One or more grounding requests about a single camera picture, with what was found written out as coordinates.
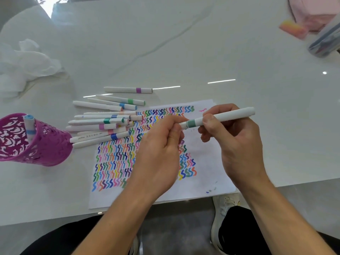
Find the pink yellow eraser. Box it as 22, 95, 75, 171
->
279, 19, 309, 39

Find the crumpled white tissue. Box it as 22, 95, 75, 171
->
0, 38, 68, 99

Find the person's black trouser leg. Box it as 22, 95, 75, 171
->
217, 206, 340, 255
19, 214, 133, 255

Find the pile of white markers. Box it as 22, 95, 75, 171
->
66, 86, 153, 149

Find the person's right hand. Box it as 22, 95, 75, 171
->
198, 103, 269, 191

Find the paper sheet with colourful squiggles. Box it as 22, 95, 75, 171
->
88, 99, 237, 210

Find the pink bag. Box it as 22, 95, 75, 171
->
288, 0, 340, 32

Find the person's white left shoe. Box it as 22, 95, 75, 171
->
129, 236, 142, 255

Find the blue band white marker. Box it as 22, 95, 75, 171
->
23, 114, 36, 142

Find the clear plastic pencil case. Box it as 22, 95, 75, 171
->
308, 13, 340, 58

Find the magenta perforated pen holder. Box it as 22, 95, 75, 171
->
0, 113, 73, 167

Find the person's black right trouser leg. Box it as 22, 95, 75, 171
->
217, 206, 340, 255

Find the person's left forearm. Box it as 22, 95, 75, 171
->
72, 183, 160, 255

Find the person's white shoe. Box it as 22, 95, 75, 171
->
129, 236, 142, 255
211, 193, 242, 250

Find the person's white right shoe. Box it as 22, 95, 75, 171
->
211, 193, 242, 250

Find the green band white marker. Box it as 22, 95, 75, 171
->
179, 107, 256, 130

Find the person's left hand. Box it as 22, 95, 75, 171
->
128, 115, 189, 202

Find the person's right forearm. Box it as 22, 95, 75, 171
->
236, 175, 338, 255

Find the person's black left trouser leg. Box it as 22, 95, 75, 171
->
19, 214, 133, 255

